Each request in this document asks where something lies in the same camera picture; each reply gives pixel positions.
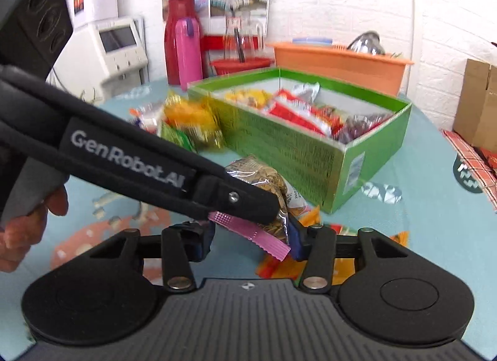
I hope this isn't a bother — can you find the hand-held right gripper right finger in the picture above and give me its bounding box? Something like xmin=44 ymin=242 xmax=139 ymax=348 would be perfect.
xmin=286 ymin=215 xmax=413 ymax=294

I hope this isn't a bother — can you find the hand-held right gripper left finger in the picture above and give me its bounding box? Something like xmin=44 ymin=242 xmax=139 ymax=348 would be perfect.
xmin=89 ymin=221 xmax=217 ymax=293

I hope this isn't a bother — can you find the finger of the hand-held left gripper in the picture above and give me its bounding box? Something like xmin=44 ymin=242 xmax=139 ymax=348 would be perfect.
xmin=192 ymin=174 xmax=281 ymax=227

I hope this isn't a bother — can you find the orange snack packet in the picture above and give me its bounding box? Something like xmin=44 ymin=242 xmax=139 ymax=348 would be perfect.
xmin=254 ymin=206 xmax=409 ymax=281

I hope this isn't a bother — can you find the nut packet with pink seal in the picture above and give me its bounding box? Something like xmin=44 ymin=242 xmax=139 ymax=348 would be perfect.
xmin=209 ymin=155 xmax=312 ymax=261

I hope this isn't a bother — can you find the green snack packet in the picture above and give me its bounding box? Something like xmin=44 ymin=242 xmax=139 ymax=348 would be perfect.
xmin=158 ymin=122 xmax=197 ymax=153

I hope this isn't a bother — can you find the green cardboard box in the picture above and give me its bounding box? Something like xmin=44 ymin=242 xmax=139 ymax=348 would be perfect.
xmin=188 ymin=67 xmax=413 ymax=215

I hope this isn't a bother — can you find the crinkly yellow orange packet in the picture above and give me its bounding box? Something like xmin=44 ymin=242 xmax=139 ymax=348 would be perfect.
xmin=163 ymin=93 xmax=226 ymax=149

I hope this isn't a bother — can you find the yellow snack packet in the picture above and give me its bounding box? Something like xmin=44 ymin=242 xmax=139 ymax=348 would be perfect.
xmin=224 ymin=88 xmax=273 ymax=110

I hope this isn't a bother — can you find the large red snack packet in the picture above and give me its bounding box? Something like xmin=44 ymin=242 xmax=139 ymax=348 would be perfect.
xmin=267 ymin=88 xmax=343 ymax=137

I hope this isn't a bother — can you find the clear bag of dark dates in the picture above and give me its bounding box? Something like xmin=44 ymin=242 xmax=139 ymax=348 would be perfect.
xmin=333 ymin=112 xmax=394 ymax=143

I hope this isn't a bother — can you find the person's left hand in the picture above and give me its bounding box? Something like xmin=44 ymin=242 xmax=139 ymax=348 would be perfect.
xmin=0 ymin=184 xmax=70 ymax=273

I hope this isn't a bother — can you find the white appliance with screen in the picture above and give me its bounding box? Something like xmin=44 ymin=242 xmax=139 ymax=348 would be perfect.
xmin=48 ymin=16 xmax=150 ymax=102

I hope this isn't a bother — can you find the pink bottle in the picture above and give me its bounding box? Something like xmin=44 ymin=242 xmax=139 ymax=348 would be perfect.
xmin=175 ymin=20 xmax=203 ymax=92

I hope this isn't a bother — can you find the red plastic basin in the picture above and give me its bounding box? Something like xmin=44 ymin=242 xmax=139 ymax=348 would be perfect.
xmin=210 ymin=57 xmax=273 ymax=77

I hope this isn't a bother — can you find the teal printed tablecloth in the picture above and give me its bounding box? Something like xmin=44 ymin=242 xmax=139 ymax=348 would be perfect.
xmin=0 ymin=74 xmax=497 ymax=361

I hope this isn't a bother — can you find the red thermos jug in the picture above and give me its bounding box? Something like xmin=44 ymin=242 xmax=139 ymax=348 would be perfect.
xmin=164 ymin=0 xmax=203 ymax=85

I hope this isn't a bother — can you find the dark stirring spoon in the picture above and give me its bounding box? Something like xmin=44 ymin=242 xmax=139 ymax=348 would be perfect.
xmin=235 ymin=29 xmax=246 ymax=63

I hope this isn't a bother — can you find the glass pitcher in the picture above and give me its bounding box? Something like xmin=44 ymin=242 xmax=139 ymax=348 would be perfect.
xmin=223 ymin=16 xmax=267 ymax=63

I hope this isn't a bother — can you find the orange plastic basket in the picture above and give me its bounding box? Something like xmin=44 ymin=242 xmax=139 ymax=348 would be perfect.
xmin=267 ymin=42 xmax=415 ymax=98

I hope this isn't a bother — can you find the blue lid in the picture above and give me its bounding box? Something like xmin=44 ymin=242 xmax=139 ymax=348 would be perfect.
xmin=291 ymin=37 xmax=335 ymax=46

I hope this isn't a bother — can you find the red plaid cloth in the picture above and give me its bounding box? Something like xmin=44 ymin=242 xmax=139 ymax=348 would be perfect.
xmin=442 ymin=129 xmax=497 ymax=211

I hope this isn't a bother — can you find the steel bowl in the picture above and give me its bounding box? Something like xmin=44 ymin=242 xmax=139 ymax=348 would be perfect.
xmin=347 ymin=30 xmax=386 ymax=55

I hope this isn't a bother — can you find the brown cardboard box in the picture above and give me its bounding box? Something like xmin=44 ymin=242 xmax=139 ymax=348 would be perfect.
xmin=452 ymin=59 xmax=497 ymax=148

